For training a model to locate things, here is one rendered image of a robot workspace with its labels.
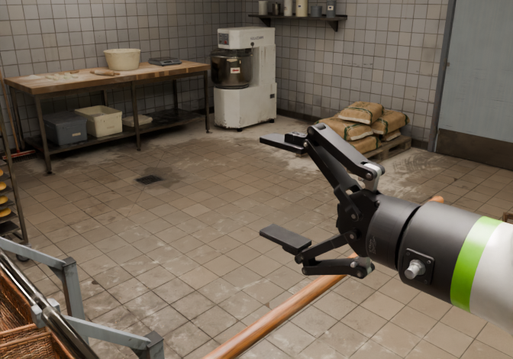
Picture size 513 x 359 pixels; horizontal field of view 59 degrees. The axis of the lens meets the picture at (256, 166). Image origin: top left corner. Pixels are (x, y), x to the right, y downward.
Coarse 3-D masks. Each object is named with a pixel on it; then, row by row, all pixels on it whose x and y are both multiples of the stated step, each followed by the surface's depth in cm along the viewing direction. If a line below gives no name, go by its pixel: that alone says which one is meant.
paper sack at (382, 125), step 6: (396, 114) 522; (402, 114) 525; (378, 120) 506; (384, 120) 503; (390, 120) 506; (396, 120) 512; (402, 120) 522; (408, 120) 534; (372, 126) 507; (378, 126) 502; (384, 126) 498; (390, 126) 507; (396, 126) 515; (402, 126) 528; (378, 132) 501; (384, 132) 500
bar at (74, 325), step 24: (0, 240) 125; (0, 264) 102; (48, 264) 137; (72, 264) 141; (24, 288) 93; (72, 288) 143; (48, 312) 85; (72, 312) 146; (72, 336) 79; (96, 336) 97; (120, 336) 102; (144, 336) 111
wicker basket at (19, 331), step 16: (0, 272) 175; (0, 288) 181; (0, 304) 179; (16, 304) 170; (0, 320) 171; (16, 320) 170; (32, 320) 158; (0, 336) 139; (16, 336) 162; (32, 352) 148; (48, 352) 152
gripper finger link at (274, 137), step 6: (264, 138) 58; (270, 138) 58; (276, 138) 58; (282, 138) 58; (270, 144) 57; (276, 144) 57; (282, 144) 56; (288, 144) 55; (294, 144) 55; (288, 150) 55; (294, 150) 55; (300, 150) 54
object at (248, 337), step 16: (352, 256) 98; (304, 288) 87; (320, 288) 88; (288, 304) 83; (304, 304) 85; (256, 320) 79; (272, 320) 79; (240, 336) 75; (256, 336) 76; (224, 352) 72; (240, 352) 74
